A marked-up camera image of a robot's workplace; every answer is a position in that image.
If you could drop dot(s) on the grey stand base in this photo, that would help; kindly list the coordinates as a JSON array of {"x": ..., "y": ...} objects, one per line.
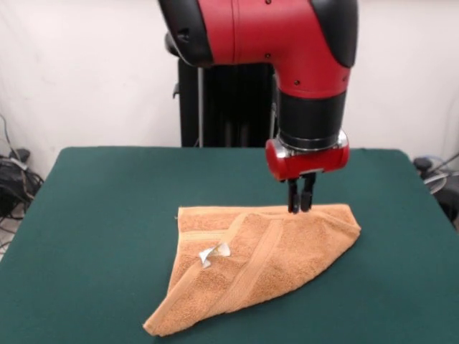
[{"x": 435, "y": 181}]

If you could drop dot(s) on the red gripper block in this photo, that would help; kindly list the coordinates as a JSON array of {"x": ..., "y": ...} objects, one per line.
[{"x": 308, "y": 163}]

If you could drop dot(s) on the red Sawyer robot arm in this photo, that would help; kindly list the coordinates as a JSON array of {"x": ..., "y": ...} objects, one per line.
[{"x": 272, "y": 32}]

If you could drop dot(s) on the dark green table cloth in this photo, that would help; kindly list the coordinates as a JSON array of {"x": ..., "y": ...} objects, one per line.
[{"x": 89, "y": 215}]

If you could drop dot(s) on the orange terry towel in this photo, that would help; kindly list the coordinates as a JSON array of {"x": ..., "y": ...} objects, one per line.
[{"x": 279, "y": 258}]

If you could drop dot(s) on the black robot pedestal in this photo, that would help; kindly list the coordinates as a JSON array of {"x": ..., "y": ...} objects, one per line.
[{"x": 222, "y": 107}]

